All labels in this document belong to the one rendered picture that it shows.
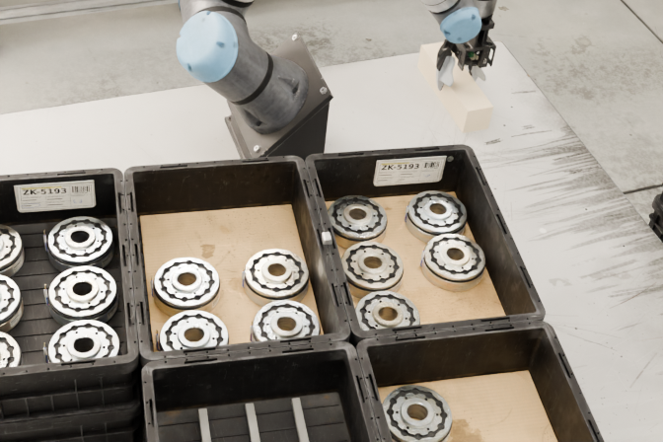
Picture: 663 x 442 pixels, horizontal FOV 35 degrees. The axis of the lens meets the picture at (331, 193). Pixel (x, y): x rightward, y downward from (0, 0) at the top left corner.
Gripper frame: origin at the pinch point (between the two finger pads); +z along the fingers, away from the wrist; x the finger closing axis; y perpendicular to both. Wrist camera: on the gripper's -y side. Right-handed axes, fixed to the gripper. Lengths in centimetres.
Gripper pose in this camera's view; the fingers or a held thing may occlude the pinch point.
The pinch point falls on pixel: (455, 81)
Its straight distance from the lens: 229.5
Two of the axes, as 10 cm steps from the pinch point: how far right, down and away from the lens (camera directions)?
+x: 9.3, -1.8, 3.1
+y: 3.5, 6.7, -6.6
